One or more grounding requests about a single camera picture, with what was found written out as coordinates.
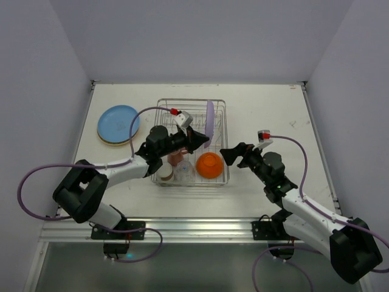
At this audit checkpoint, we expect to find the clear glass cup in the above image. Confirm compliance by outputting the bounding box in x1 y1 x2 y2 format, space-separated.
174 161 195 184

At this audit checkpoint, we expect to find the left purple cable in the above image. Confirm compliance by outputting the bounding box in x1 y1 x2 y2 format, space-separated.
16 106 163 263

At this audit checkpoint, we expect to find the orange bowl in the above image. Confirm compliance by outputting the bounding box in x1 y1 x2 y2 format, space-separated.
196 152 223 179

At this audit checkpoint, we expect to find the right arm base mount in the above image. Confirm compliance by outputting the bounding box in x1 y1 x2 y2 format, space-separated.
251 209 295 260

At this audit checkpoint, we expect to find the blue plate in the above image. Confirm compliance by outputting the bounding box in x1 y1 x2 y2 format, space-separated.
97 105 138 139

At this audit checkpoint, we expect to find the white brown cup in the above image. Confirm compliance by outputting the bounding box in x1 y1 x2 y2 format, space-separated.
155 162 174 183

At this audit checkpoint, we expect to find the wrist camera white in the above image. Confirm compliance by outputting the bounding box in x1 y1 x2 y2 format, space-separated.
173 111 193 129
253 130 273 150

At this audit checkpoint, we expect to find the purple plate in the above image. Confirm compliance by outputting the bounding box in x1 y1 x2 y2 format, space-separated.
204 100 215 148

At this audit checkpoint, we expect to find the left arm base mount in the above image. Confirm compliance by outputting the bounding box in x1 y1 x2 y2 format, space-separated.
91 220 146 258

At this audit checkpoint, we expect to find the green woven pattern plate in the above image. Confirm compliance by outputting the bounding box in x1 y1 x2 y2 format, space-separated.
97 130 139 146

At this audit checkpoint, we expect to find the metal wire dish rack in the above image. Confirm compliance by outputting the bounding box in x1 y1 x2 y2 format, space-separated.
151 99 230 187

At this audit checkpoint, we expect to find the pink mug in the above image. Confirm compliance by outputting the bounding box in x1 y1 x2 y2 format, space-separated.
167 148 188 167

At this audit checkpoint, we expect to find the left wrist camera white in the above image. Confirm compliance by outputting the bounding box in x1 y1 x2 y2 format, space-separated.
173 111 193 129

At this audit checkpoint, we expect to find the aluminium mounting rail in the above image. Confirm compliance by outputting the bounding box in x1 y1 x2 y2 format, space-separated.
38 217 278 243

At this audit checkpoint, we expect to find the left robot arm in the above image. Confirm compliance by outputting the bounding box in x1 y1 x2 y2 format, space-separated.
53 125 209 230

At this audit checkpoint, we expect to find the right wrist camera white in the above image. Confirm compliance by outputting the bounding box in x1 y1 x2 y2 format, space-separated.
253 130 273 150

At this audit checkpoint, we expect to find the tan plastic plate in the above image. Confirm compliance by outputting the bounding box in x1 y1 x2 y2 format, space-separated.
97 133 139 147

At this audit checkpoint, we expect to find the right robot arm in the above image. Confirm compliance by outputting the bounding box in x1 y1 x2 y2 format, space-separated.
220 142 383 284

